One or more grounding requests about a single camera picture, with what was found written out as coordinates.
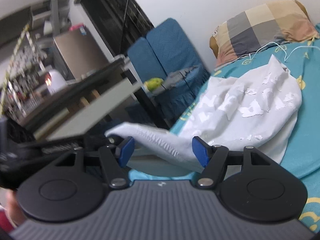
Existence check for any white t-shirt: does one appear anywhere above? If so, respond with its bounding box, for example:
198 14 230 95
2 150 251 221
106 56 302 172

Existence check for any person left hand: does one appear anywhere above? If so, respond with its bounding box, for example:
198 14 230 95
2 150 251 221
5 190 27 227

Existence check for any yellow green plush toy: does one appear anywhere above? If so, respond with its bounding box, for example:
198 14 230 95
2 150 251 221
143 77 164 92

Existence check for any grey folded garment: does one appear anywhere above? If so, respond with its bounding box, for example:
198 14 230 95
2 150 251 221
161 66 199 90

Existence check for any cardboard box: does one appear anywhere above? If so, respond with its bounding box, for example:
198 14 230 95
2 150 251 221
53 25 108 80

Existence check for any blue covered chair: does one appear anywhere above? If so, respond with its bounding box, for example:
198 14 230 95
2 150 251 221
127 18 210 123

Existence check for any teal patterned bed sheet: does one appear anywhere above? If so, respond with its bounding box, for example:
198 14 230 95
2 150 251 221
128 22 320 231

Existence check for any plaid pillow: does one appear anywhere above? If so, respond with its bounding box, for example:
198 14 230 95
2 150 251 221
209 0 319 69

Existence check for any white charging cable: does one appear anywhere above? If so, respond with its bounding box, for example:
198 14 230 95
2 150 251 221
241 39 320 66

